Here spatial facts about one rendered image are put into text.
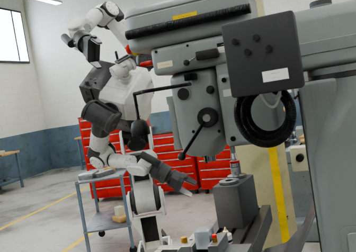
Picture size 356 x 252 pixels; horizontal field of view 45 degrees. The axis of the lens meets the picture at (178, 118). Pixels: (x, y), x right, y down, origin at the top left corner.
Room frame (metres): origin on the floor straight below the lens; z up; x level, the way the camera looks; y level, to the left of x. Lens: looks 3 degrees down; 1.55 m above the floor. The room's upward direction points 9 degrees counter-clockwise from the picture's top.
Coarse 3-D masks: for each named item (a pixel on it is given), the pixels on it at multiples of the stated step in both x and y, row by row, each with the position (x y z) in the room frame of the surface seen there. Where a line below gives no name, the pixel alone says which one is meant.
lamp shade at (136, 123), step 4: (136, 120) 1.63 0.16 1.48; (140, 120) 1.62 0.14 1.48; (144, 120) 1.63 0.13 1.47; (132, 124) 1.62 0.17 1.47; (136, 124) 1.61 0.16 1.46; (140, 124) 1.61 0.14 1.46; (144, 124) 1.62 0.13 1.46; (132, 128) 1.62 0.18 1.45; (136, 128) 1.61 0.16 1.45; (140, 128) 1.60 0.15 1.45; (144, 128) 1.61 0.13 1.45; (148, 128) 1.63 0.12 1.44; (132, 132) 1.62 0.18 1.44; (136, 132) 1.61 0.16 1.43; (140, 132) 1.60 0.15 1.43; (144, 132) 1.61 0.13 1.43; (148, 132) 1.62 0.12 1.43; (132, 136) 1.62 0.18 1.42; (136, 136) 1.61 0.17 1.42
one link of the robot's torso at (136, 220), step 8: (128, 192) 2.27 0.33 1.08; (160, 192) 2.25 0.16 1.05; (128, 200) 2.23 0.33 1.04; (128, 208) 2.24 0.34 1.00; (136, 216) 2.27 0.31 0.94; (144, 216) 2.23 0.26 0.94; (152, 216) 2.23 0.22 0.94; (160, 216) 2.24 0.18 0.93; (136, 224) 2.23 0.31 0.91; (144, 224) 2.27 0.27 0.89; (152, 224) 2.28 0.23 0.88; (160, 224) 2.24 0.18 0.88; (144, 232) 2.29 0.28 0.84; (152, 232) 2.30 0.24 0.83; (160, 232) 2.24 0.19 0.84; (144, 240) 2.26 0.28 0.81; (152, 240) 2.32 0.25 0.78; (160, 240) 2.25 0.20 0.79; (144, 248) 2.26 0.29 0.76; (152, 248) 2.27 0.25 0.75
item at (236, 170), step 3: (231, 165) 1.96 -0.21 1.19; (234, 165) 1.95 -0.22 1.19; (237, 165) 1.95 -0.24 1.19; (231, 168) 1.96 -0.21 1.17; (234, 168) 1.95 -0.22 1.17; (237, 168) 1.95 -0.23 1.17; (240, 168) 1.96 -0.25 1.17; (231, 171) 1.96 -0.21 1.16; (234, 171) 1.95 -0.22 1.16; (237, 171) 1.95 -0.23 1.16; (240, 171) 1.96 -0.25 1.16; (234, 174) 1.95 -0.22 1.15; (237, 174) 1.95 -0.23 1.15; (240, 174) 1.95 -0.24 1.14
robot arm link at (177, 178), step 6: (162, 168) 1.95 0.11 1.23; (168, 168) 1.96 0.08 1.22; (162, 174) 1.95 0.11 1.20; (168, 174) 1.96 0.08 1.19; (174, 174) 1.95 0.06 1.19; (180, 174) 1.95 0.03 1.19; (186, 174) 1.95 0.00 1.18; (162, 180) 1.95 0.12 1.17; (168, 180) 1.95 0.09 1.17; (174, 180) 1.94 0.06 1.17; (180, 180) 1.92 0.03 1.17; (174, 186) 1.97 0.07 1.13; (180, 186) 1.94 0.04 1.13
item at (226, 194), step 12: (228, 180) 1.90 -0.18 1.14; (240, 180) 1.91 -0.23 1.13; (252, 180) 1.97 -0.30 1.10; (216, 192) 1.85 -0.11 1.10; (228, 192) 1.82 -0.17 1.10; (240, 192) 1.82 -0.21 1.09; (252, 192) 1.95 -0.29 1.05; (216, 204) 1.85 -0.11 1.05; (228, 204) 1.83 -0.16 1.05; (240, 204) 1.80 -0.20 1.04; (252, 204) 1.93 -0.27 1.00; (228, 216) 1.83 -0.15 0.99; (240, 216) 1.81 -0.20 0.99; (252, 216) 1.91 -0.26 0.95
